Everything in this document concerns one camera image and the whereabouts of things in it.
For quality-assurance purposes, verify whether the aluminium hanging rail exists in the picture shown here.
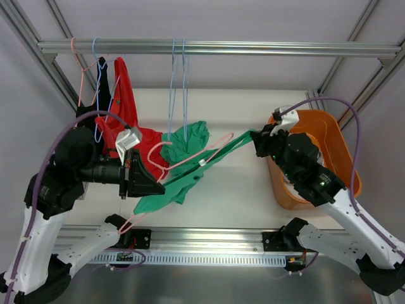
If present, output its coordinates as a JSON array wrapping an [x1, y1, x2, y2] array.
[[37, 38, 402, 59]]

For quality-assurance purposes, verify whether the black tank top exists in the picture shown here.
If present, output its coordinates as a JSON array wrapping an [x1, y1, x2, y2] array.
[[76, 56, 111, 141]]

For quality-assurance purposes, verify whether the light blue wire hanger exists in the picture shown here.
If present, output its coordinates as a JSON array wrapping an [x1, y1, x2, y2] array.
[[182, 39, 189, 141]]

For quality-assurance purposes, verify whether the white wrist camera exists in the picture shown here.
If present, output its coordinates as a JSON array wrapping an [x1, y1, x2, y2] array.
[[272, 106, 299, 133], [115, 127, 142, 165]]

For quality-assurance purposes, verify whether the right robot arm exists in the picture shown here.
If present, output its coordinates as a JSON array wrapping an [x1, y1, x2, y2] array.
[[250, 125, 404, 296]]

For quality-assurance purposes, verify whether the black mounting plate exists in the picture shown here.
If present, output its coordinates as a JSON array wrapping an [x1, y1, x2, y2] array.
[[117, 229, 152, 250], [261, 231, 288, 252]]

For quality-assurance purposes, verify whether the orange plastic basket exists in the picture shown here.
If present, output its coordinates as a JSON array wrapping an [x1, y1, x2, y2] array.
[[268, 110, 362, 210]]

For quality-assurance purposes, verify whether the slotted white cable duct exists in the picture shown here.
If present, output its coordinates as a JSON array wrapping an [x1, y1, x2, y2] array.
[[90, 251, 287, 268]]

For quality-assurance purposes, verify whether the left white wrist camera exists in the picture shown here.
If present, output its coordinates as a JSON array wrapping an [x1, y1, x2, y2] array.
[[115, 127, 142, 165]]

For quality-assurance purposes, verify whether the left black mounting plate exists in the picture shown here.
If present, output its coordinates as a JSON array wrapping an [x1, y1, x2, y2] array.
[[117, 229, 152, 250]]

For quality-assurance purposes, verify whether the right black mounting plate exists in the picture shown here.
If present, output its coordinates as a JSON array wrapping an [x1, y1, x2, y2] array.
[[261, 231, 288, 252]]

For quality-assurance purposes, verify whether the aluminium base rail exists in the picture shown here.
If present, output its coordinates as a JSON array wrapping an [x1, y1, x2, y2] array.
[[53, 226, 352, 254]]

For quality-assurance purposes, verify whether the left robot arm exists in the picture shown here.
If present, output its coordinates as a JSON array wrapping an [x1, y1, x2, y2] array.
[[1, 127, 165, 303]]

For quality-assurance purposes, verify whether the red tank top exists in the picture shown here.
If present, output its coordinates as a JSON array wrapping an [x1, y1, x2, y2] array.
[[95, 57, 168, 179]]

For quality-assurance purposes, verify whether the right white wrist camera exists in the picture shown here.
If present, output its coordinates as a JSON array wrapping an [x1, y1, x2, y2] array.
[[272, 106, 299, 133]]

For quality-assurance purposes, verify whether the pink wire hanger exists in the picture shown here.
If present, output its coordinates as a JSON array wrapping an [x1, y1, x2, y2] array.
[[117, 132, 234, 236], [71, 36, 97, 108]]

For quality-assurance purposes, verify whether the green tank top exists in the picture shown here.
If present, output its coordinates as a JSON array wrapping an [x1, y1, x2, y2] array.
[[134, 121, 253, 215]]

